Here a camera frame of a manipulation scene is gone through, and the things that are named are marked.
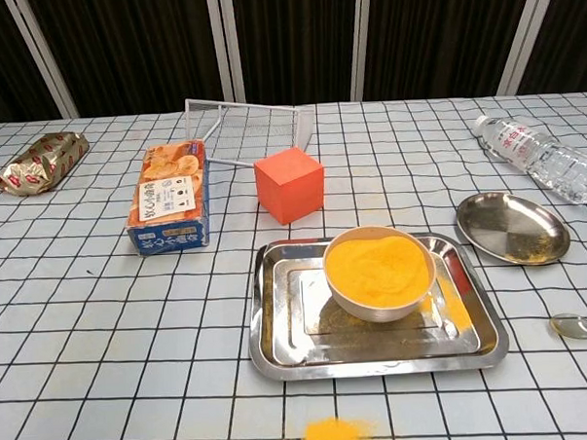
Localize metal spoon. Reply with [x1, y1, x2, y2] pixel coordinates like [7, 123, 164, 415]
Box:
[549, 312, 587, 342]

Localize rectangular steel tray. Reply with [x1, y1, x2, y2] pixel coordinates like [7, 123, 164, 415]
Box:
[243, 229, 512, 384]

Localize beige bowl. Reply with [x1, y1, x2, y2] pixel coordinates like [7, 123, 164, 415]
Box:
[321, 223, 440, 326]

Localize white grid-pattern tablecloth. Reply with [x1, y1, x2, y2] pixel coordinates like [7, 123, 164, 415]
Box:
[0, 92, 587, 440]

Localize orange cube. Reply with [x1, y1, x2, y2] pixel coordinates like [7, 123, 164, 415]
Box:
[252, 146, 328, 228]

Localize yellow powder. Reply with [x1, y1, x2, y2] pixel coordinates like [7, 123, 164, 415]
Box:
[323, 228, 433, 312]

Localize orange blue cookie box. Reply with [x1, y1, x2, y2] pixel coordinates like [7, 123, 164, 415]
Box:
[123, 139, 213, 258]

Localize small yellow powder spill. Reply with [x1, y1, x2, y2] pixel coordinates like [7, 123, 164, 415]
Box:
[301, 414, 377, 440]

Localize round steel plate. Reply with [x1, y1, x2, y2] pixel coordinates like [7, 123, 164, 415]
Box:
[455, 189, 573, 271]

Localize dark folding screen white frames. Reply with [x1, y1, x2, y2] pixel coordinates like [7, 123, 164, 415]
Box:
[0, 0, 587, 125]

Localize clear plastic water bottle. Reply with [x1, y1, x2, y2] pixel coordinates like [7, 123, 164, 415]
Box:
[468, 110, 587, 210]

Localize gold foil snack bag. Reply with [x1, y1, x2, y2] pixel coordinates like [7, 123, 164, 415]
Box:
[0, 130, 92, 197]

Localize white wire mesh basket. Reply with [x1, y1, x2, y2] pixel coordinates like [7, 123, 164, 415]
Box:
[184, 92, 318, 171]

